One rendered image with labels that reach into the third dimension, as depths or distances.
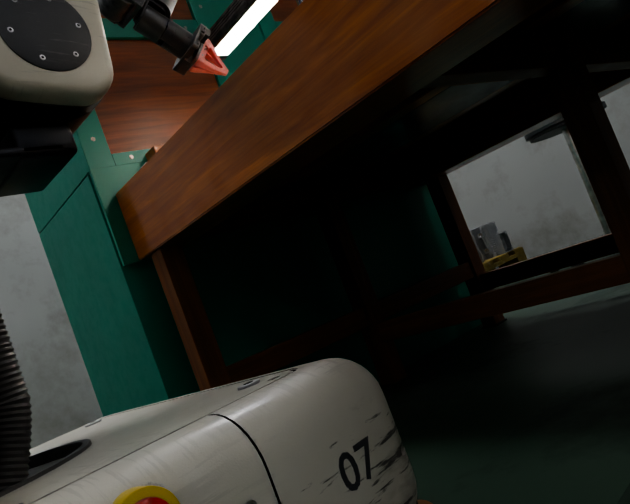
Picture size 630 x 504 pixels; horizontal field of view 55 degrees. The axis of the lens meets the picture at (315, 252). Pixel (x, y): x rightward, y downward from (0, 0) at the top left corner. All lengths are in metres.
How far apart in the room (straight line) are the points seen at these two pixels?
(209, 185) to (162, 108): 0.62
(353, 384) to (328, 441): 0.06
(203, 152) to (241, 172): 0.13
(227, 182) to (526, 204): 3.35
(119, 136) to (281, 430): 1.33
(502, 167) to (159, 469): 4.07
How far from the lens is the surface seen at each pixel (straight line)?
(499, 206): 4.45
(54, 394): 3.56
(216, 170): 1.22
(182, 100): 1.88
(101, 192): 1.64
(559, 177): 4.26
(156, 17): 1.32
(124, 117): 1.77
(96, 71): 0.77
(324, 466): 0.53
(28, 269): 3.65
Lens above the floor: 0.34
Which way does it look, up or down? 4 degrees up
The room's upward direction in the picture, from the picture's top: 21 degrees counter-clockwise
